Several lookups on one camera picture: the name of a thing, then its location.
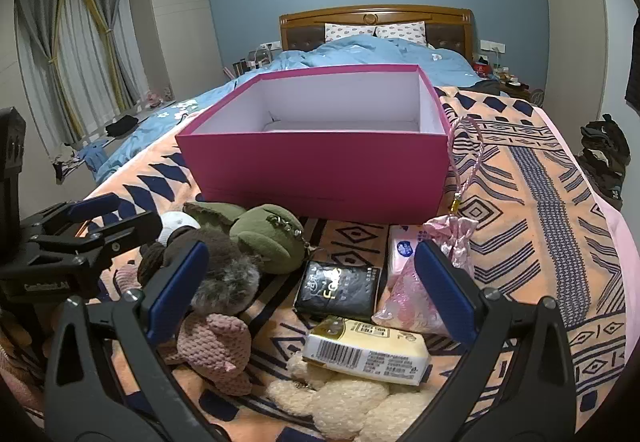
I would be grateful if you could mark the black tissue pack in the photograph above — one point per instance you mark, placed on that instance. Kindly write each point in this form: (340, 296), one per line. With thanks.
(335, 292)

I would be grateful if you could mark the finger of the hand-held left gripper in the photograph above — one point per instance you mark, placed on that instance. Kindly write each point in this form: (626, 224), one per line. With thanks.
(95, 207)
(135, 228)

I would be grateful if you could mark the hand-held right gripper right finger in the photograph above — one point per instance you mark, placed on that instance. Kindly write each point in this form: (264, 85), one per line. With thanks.
(445, 282)

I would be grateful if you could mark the cream plush toy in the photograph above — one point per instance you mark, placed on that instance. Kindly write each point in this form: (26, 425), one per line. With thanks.
(345, 407)

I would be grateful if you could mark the pink knitted bear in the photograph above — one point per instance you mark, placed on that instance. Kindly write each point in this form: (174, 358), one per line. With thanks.
(220, 347)

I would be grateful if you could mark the yellow tissue pack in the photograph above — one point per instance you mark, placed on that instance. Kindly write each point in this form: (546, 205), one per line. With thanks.
(370, 357)

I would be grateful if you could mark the white wall outlet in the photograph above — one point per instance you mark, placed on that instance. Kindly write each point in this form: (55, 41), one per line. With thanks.
(492, 45)
(270, 45)

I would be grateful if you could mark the grey yellow curtain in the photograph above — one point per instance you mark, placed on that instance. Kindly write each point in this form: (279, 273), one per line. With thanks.
(32, 46)
(112, 21)

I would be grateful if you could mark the red container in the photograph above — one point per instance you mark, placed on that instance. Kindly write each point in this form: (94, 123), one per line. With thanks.
(483, 68)

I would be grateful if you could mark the pink cardboard box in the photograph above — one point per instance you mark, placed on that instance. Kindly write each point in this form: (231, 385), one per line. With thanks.
(310, 171)

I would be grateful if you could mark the blue duvet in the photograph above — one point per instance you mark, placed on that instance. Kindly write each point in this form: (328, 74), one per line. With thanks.
(360, 51)

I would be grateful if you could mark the flower print tissue pack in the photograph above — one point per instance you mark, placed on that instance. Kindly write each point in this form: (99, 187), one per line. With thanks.
(402, 249)

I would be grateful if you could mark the pile of dark bags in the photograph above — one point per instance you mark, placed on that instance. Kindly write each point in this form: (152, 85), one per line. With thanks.
(605, 156)

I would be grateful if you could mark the white sheer curtain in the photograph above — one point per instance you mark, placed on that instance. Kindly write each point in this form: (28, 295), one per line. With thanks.
(80, 61)

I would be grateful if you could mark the blue garment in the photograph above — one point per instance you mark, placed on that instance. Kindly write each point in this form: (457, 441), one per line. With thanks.
(97, 156)

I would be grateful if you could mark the green plush dinosaur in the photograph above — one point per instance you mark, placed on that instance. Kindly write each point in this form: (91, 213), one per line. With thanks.
(265, 237)

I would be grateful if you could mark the wooden bed with blue duvet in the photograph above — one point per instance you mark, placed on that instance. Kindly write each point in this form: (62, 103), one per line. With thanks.
(375, 16)

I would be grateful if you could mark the black jacket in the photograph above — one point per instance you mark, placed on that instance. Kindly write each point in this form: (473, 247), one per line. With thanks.
(634, 71)

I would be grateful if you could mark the grey furry plush toy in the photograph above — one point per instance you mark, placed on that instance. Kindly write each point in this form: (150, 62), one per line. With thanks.
(230, 282)

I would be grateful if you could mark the black garment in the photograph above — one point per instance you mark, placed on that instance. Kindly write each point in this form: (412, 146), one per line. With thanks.
(121, 125)

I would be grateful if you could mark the brown plush toy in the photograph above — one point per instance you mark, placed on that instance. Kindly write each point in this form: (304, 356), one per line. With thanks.
(150, 262)

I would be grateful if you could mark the dark grey garment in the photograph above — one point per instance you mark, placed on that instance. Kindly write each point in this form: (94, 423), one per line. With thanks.
(487, 85)

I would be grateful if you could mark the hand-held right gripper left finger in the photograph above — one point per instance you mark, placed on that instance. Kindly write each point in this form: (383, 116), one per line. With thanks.
(175, 287)

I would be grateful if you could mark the wooden nightstand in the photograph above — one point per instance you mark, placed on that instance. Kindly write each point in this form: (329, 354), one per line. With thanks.
(522, 94)

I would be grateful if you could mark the beige wardrobe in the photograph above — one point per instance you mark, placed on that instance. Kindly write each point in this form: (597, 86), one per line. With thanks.
(570, 21)
(180, 21)

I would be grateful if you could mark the clear plastic container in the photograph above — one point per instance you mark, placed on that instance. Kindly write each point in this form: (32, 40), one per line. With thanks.
(263, 55)

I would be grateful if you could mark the white patterned pillow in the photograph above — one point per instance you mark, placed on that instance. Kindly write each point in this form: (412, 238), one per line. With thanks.
(350, 32)
(402, 31)

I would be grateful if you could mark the orange patterned blanket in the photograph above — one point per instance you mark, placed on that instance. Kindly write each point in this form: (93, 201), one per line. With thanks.
(525, 222)

